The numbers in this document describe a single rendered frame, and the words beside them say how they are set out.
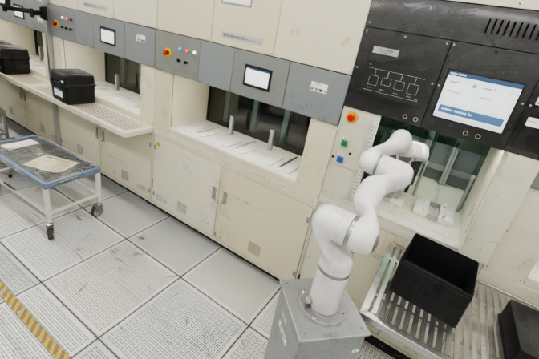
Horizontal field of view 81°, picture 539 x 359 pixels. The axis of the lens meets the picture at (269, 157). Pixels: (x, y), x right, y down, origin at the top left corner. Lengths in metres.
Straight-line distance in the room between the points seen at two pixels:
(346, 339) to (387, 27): 1.36
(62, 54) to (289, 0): 2.50
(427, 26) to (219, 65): 1.22
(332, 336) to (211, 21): 1.86
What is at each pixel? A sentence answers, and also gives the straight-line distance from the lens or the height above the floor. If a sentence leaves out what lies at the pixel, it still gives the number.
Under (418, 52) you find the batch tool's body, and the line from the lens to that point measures 1.68.
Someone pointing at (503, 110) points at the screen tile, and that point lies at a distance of 1.68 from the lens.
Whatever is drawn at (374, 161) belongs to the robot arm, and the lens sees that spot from 1.39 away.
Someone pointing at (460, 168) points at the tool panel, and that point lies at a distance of 2.67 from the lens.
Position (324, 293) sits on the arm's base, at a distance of 1.26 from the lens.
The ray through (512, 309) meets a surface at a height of 0.86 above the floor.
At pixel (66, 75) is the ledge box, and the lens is 3.19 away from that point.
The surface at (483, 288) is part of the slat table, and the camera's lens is 1.91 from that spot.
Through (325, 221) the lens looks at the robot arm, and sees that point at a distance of 1.11.
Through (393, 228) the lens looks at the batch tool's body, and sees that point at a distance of 1.89.
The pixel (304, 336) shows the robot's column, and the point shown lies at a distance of 1.27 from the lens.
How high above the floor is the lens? 1.73
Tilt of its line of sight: 22 degrees down
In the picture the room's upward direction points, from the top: 11 degrees clockwise
